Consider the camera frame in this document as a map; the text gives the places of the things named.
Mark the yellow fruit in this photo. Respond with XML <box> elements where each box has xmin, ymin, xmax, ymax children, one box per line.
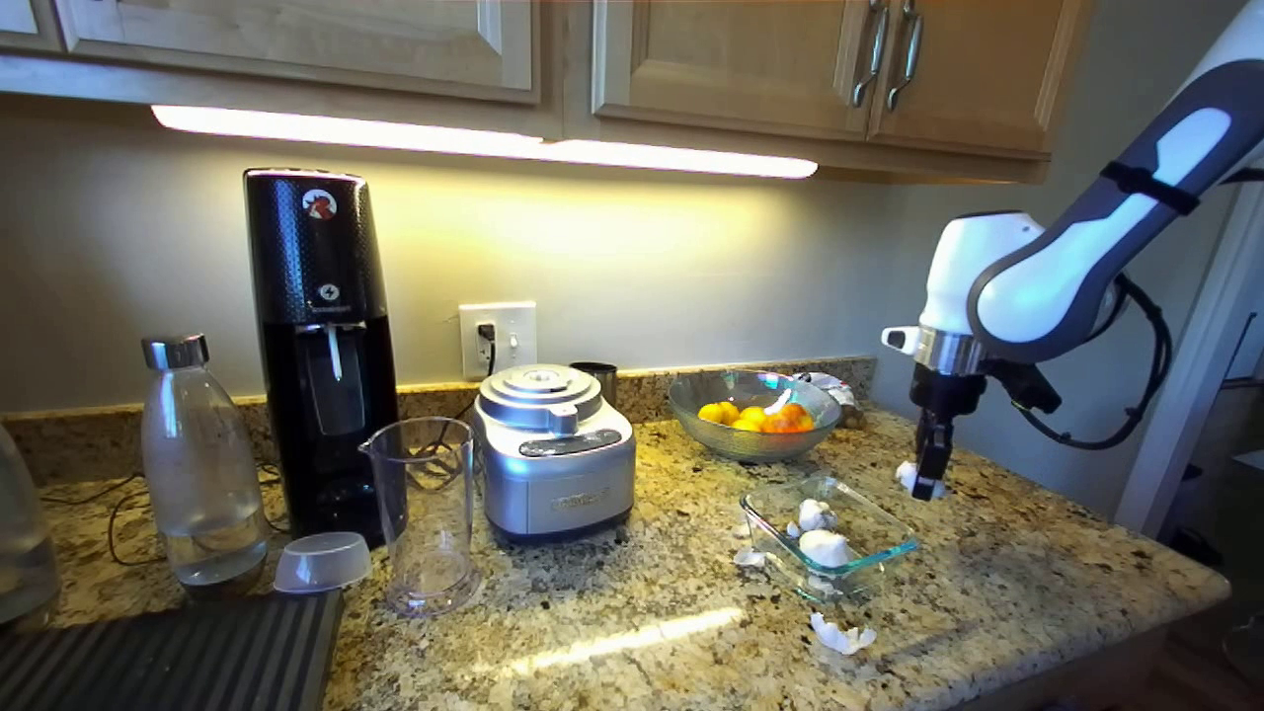
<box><xmin>694</xmin><ymin>396</ymin><xmax>748</xmax><ymax>429</ymax></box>

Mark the clear square glass dish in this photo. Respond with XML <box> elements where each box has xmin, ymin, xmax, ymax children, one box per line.
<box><xmin>731</xmin><ymin>473</ymin><xmax>927</xmax><ymax>607</ymax></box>

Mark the blue white snack bag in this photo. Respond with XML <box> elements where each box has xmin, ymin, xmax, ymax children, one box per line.
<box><xmin>787</xmin><ymin>367</ymin><xmax>862</xmax><ymax>417</ymax></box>

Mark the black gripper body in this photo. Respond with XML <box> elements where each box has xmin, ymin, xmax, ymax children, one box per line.
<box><xmin>904</xmin><ymin>362</ymin><xmax>993</xmax><ymax>425</ymax></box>

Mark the dark ribbed drying mat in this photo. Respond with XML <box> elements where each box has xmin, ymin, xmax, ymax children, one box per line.
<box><xmin>0</xmin><ymin>589</ymin><xmax>353</xmax><ymax>711</ymax></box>

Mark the silver food processor base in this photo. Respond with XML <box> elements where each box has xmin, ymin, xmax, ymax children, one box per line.
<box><xmin>466</xmin><ymin>359</ymin><xmax>640</xmax><ymax>549</ymax></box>

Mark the metal cabinet door handle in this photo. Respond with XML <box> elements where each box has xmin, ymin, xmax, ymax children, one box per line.
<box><xmin>879</xmin><ymin>0</ymin><xmax>927</xmax><ymax>117</ymax></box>
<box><xmin>847</xmin><ymin>0</ymin><xmax>895</xmax><ymax>113</ymax></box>

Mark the red yellow apple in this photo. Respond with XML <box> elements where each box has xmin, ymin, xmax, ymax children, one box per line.
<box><xmin>762</xmin><ymin>400</ymin><xmax>823</xmax><ymax>442</ymax></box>

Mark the teal and white small object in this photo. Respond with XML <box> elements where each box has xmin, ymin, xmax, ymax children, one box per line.
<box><xmin>806</xmin><ymin>607</ymin><xmax>879</xmax><ymax>660</ymax></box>

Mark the under-cabinet light strip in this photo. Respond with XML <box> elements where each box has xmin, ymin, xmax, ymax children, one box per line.
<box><xmin>145</xmin><ymin>103</ymin><xmax>825</xmax><ymax>186</ymax></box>

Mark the white garlic bulb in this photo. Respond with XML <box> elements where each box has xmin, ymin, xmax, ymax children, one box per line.
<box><xmin>796</xmin><ymin>527</ymin><xmax>856</xmax><ymax>574</ymax></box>

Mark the white wall outlet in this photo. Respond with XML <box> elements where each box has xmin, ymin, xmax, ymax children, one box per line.
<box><xmin>453</xmin><ymin>298</ymin><xmax>542</xmax><ymax>383</ymax></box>

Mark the black cup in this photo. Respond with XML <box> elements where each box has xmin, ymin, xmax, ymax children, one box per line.
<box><xmin>565</xmin><ymin>355</ymin><xmax>625</xmax><ymax>404</ymax></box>

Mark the black soda maker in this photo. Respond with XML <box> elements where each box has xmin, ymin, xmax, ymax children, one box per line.
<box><xmin>241</xmin><ymin>162</ymin><xmax>404</xmax><ymax>549</ymax></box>

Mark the white round lid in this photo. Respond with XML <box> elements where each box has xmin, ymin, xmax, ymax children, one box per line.
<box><xmin>270</xmin><ymin>527</ymin><xmax>376</xmax><ymax>599</ymax></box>

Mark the wooden wall cabinet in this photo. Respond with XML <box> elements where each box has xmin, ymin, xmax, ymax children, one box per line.
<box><xmin>0</xmin><ymin>0</ymin><xmax>1099</xmax><ymax>186</ymax></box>

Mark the clear drinking glass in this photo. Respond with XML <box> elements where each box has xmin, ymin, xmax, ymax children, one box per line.
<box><xmin>355</xmin><ymin>409</ymin><xmax>483</xmax><ymax>621</ymax></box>

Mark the clear glass vessel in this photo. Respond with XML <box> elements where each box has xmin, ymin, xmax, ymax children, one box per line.
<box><xmin>0</xmin><ymin>417</ymin><xmax>62</xmax><ymax>633</ymax></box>

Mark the clear bottle with metal cap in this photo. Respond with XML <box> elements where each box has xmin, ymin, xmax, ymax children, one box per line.
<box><xmin>139</xmin><ymin>327</ymin><xmax>272</xmax><ymax>592</ymax></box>

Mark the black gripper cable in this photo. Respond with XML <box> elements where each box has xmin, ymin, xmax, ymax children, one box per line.
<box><xmin>1006</xmin><ymin>274</ymin><xmax>1177</xmax><ymax>454</ymax></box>

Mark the round glass fruit bowl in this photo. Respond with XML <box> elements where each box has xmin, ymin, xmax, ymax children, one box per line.
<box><xmin>665</xmin><ymin>367</ymin><xmax>848</xmax><ymax>466</ymax></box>

